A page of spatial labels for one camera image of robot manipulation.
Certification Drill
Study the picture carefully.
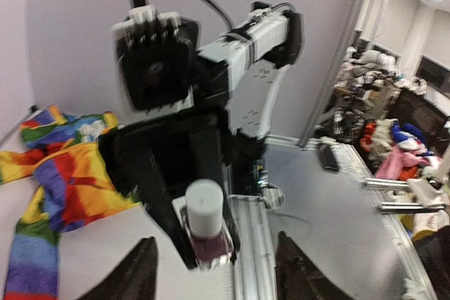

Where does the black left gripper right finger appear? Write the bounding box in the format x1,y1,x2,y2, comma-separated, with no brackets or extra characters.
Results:
275,231,351,300

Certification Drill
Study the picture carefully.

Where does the black smartphone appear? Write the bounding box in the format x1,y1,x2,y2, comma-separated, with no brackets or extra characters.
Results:
317,143,340,172

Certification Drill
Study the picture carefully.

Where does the pile of clothes in bin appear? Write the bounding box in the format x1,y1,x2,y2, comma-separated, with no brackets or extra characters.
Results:
359,119,442,181

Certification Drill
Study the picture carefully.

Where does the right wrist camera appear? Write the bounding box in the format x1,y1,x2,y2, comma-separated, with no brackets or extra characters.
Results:
111,5,200,119

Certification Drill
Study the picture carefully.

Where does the rainbow striped jacket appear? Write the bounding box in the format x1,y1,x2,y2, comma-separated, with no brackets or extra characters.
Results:
1,105,139,299

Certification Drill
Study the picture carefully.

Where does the aluminium table frame rail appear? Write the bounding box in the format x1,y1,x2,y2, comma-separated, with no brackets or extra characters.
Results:
224,0,436,299

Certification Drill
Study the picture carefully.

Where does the purple nail polish bottle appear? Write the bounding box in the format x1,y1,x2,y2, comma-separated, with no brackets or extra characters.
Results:
179,205,234,270

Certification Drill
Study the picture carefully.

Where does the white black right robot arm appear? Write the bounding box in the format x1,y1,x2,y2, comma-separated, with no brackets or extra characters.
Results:
98,1,303,269

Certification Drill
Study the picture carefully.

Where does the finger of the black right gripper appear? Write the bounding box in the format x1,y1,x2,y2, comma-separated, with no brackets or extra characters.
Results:
190,131,240,263
119,150,198,270

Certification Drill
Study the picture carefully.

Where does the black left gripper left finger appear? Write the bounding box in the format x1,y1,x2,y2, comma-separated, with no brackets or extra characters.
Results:
79,237,158,300

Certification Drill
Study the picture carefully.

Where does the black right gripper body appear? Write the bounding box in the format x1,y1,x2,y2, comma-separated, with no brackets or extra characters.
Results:
98,108,231,195

